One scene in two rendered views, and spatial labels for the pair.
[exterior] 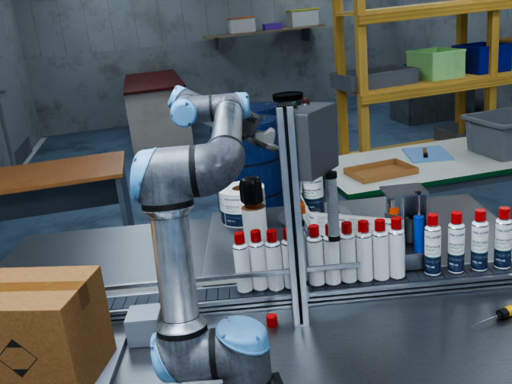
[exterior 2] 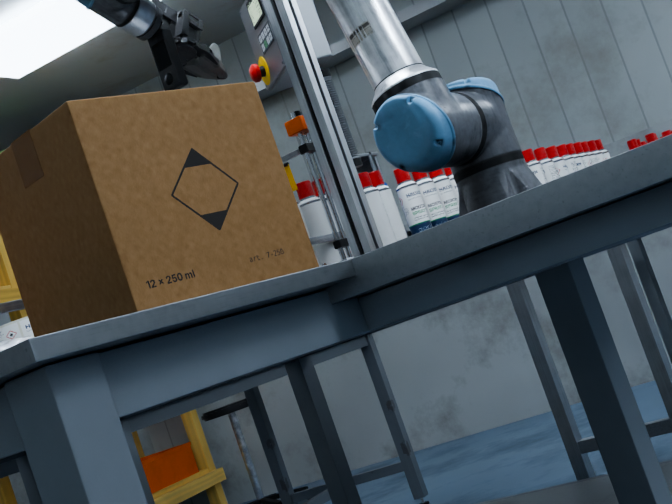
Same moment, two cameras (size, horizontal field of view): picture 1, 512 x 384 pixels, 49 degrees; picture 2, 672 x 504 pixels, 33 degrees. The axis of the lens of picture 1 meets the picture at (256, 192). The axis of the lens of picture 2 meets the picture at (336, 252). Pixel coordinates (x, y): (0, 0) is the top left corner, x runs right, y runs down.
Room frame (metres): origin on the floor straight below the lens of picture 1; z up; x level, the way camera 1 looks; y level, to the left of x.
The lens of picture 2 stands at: (0.29, 1.71, 0.74)
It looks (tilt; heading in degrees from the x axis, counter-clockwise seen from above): 5 degrees up; 305
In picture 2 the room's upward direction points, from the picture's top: 19 degrees counter-clockwise
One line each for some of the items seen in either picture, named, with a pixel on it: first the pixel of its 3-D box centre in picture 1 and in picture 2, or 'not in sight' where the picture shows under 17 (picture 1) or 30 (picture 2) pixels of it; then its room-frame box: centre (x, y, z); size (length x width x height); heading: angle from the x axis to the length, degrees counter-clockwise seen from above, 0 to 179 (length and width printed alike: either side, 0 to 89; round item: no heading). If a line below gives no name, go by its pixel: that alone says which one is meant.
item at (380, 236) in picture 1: (380, 249); (376, 217); (1.63, -0.38, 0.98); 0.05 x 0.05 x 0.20
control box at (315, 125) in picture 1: (308, 140); (283, 31); (1.56, -0.16, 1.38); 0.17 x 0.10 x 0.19; 144
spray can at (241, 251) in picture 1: (241, 262); not in sight; (1.64, 0.07, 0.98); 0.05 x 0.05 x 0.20
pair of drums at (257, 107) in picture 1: (251, 161); not in sight; (4.84, 0.01, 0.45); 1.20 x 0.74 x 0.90; 8
